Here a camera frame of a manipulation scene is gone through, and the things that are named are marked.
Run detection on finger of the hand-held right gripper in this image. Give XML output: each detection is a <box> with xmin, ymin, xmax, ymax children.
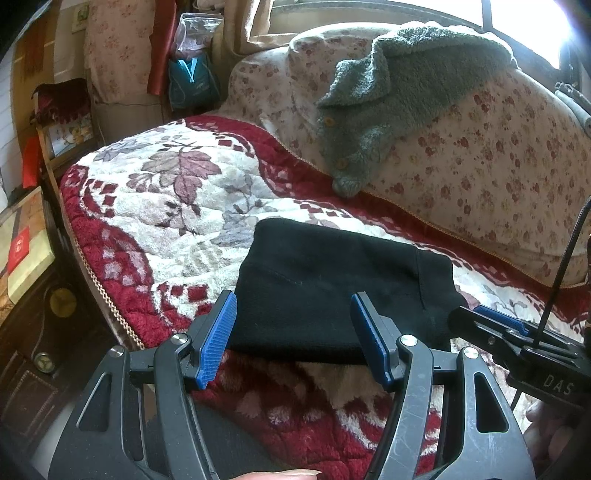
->
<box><xmin>449</xmin><ymin>306</ymin><xmax>514</xmax><ymax>361</ymax></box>
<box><xmin>473</xmin><ymin>305</ymin><xmax>555</xmax><ymax>343</ymax></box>

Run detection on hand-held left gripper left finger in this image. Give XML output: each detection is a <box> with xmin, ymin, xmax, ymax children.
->
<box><xmin>48</xmin><ymin>291</ymin><xmax>239</xmax><ymax>480</ymax></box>

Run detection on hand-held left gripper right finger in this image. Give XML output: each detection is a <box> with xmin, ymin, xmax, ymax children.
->
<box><xmin>350</xmin><ymin>292</ymin><xmax>537</xmax><ymax>480</ymax></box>

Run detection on black pants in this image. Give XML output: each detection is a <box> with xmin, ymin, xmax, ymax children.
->
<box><xmin>228</xmin><ymin>218</ymin><xmax>469</xmax><ymax>365</ymax></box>

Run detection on person's right hand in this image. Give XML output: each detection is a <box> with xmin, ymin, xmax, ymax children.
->
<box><xmin>525</xmin><ymin>399</ymin><xmax>579</xmax><ymax>464</ymax></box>

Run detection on person's left hand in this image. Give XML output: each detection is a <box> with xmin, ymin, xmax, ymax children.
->
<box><xmin>242</xmin><ymin>468</ymin><xmax>325</xmax><ymax>480</ymax></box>

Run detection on red and white floral blanket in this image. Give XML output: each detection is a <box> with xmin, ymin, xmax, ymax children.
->
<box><xmin>59</xmin><ymin>115</ymin><xmax>591</xmax><ymax>480</ymax></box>

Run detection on floral print quilt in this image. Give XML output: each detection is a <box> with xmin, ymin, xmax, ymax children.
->
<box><xmin>221</xmin><ymin>22</ymin><xmax>591</xmax><ymax>289</ymax></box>

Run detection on dark wooden nightstand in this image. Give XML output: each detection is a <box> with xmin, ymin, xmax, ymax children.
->
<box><xmin>0</xmin><ymin>258</ymin><xmax>123</xmax><ymax>464</ymax></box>

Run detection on cardboard box with red label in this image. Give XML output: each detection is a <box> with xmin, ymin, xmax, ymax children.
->
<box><xmin>0</xmin><ymin>186</ymin><xmax>52</xmax><ymax>304</ymax></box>

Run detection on printed picture card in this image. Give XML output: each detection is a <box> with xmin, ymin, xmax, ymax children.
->
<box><xmin>47</xmin><ymin>115</ymin><xmax>96</xmax><ymax>161</ymax></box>

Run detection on grey-green fleece jacket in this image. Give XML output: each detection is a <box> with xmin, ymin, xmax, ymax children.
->
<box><xmin>316</xmin><ymin>27</ymin><xmax>518</xmax><ymax>199</ymax></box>

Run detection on teal bag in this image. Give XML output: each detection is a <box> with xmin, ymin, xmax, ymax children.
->
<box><xmin>167</xmin><ymin>55</ymin><xmax>222</xmax><ymax>110</ymax></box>

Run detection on dark red folded cloth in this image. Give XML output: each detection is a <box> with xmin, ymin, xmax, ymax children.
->
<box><xmin>31</xmin><ymin>78</ymin><xmax>92</xmax><ymax>126</ymax></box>

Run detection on hanging red cloth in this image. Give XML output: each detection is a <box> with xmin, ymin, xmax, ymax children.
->
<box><xmin>147</xmin><ymin>0</ymin><xmax>180</xmax><ymax>96</ymax></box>

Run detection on upright floral cover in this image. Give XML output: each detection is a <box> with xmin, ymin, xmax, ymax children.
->
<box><xmin>85</xmin><ymin>0</ymin><xmax>156</xmax><ymax>106</ymax></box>

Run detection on clear plastic bag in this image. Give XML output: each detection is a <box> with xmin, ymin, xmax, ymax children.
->
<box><xmin>172</xmin><ymin>12</ymin><xmax>219</xmax><ymax>62</ymax></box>

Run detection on beige curtain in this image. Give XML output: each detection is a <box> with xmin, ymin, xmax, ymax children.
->
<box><xmin>211</xmin><ymin>0</ymin><xmax>279</xmax><ymax>63</ymax></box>

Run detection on braided black gripper cable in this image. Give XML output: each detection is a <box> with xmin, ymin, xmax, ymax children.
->
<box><xmin>534</xmin><ymin>196</ymin><xmax>591</xmax><ymax>349</ymax></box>

